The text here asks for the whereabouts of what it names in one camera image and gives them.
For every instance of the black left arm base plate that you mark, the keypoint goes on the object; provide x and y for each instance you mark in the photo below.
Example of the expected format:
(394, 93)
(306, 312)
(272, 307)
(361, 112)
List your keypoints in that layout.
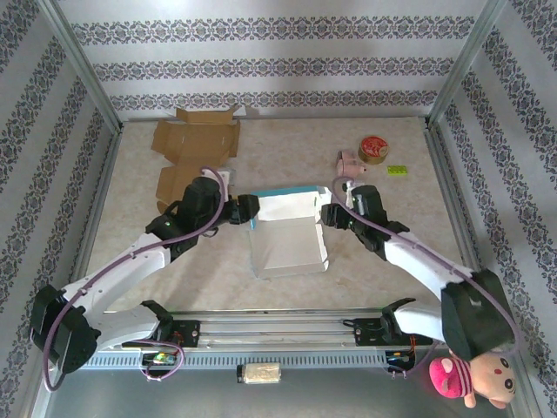
(187, 333)

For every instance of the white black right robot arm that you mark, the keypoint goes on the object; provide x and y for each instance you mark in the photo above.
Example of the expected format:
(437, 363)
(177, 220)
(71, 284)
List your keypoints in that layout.
(418, 261)

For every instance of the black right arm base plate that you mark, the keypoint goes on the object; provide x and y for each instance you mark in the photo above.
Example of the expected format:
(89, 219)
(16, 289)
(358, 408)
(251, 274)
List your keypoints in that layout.
(365, 331)

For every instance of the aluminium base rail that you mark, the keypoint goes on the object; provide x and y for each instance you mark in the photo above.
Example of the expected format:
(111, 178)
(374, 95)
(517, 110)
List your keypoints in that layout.
(278, 331)

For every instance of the round tin with red lid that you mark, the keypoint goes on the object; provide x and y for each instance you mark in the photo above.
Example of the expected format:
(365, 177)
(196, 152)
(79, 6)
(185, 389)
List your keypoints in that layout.
(373, 148)

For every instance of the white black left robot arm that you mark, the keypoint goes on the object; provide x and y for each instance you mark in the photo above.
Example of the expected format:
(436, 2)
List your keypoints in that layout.
(117, 270)

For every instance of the pink and beige plush toy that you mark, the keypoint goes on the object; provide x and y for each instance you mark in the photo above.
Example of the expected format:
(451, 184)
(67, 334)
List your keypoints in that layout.
(491, 379)

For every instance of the aluminium frame post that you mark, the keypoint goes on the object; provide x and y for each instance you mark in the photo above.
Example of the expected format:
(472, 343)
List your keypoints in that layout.
(465, 65)
(82, 65)

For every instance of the aluminium side rail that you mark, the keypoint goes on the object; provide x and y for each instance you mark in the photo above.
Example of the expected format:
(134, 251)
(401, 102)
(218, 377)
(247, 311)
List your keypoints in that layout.
(93, 217)
(444, 165)

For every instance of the green toy brick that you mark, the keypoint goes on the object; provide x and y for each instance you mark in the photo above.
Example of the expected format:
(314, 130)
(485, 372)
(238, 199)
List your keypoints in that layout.
(398, 170)

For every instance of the brown cardboard box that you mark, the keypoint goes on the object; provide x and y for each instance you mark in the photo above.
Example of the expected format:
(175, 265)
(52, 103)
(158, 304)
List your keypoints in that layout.
(196, 139)

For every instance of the blue and white paper box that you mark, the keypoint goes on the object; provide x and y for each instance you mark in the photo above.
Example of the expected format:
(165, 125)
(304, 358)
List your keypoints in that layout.
(287, 248)

